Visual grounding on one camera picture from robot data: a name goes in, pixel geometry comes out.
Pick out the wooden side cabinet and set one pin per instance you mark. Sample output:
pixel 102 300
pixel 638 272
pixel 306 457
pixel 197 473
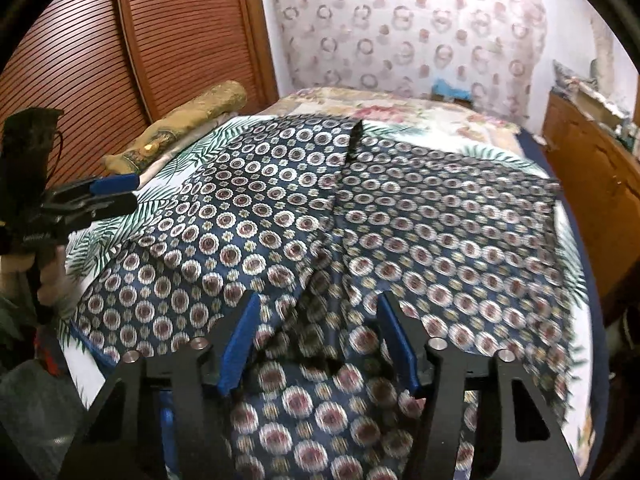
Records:
pixel 595 175

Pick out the pile of boxes and papers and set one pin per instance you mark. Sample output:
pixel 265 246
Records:
pixel 595 95

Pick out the person's left hand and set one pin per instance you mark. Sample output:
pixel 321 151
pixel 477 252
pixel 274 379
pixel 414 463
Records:
pixel 56 287

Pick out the light blue small object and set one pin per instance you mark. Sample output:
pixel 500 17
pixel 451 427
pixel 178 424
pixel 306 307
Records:
pixel 450 91

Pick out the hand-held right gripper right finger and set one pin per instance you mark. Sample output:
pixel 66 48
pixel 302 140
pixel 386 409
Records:
pixel 400 350

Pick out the gold patterned bolster pillow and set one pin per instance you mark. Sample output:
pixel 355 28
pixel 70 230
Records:
pixel 195 115

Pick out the circle-print curtain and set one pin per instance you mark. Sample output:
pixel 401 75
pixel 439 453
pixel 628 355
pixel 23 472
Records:
pixel 400 25

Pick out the navy circle-patterned satin pajama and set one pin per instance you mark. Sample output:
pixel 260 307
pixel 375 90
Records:
pixel 425 240

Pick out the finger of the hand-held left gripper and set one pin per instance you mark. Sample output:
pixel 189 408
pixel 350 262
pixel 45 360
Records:
pixel 115 184
pixel 107 206

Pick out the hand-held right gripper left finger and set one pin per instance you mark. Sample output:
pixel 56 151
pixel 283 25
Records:
pixel 240 345

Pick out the floral bed blanket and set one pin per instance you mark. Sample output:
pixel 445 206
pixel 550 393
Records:
pixel 440 115

